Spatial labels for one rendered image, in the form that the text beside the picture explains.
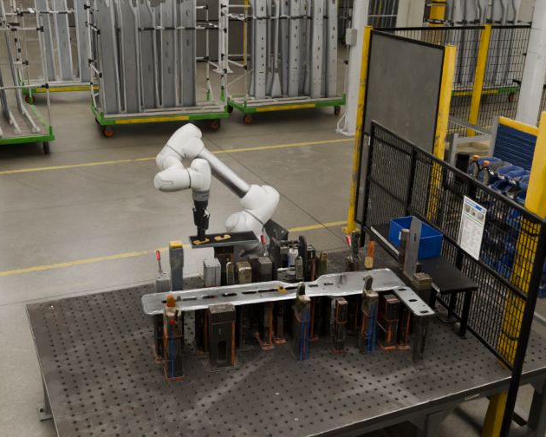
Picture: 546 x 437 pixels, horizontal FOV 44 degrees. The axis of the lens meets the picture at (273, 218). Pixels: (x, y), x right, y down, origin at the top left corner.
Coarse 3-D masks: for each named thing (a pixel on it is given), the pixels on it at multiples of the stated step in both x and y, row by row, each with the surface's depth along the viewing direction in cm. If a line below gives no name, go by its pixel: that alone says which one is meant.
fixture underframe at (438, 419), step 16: (544, 384) 359; (48, 400) 387; (464, 400) 333; (544, 400) 362; (48, 416) 400; (400, 416) 316; (416, 416) 322; (432, 416) 326; (512, 416) 387; (528, 416) 381; (544, 416) 367; (352, 432) 306; (384, 432) 368; (432, 432) 331; (512, 432) 368; (528, 432) 369; (544, 432) 373
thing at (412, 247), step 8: (416, 224) 356; (416, 232) 357; (408, 240) 366; (416, 240) 358; (408, 248) 367; (416, 248) 358; (408, 256) 368; (416, 256) 359; (408, 264) 368; (416, 264) 359; (408, 272) 369
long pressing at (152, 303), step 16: (352, 272) 369; (368, 272) 370; (384, 272) 371; (208, 288) 346; (224, 288) 348; (240, 288) 348; (256, 288) 349; (272, 288) 349; (320, 288) 351; (336, 288) 352; (352, 288) 352; (384, 288) 354; (144, 304) 330; (160, 304) 329; (192, 304) 331; (208, 304) 331; (240, 304) 334
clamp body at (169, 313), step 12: (168, 312) 311; (180, 312) 312; (168, 324) 310; (180, 324) 312; (168, 336) 313; (180, 336) 316; (168, 348) 316; (168, 360) 319; (180, 360) 320; (168, 372) 321; (180, 372) 323
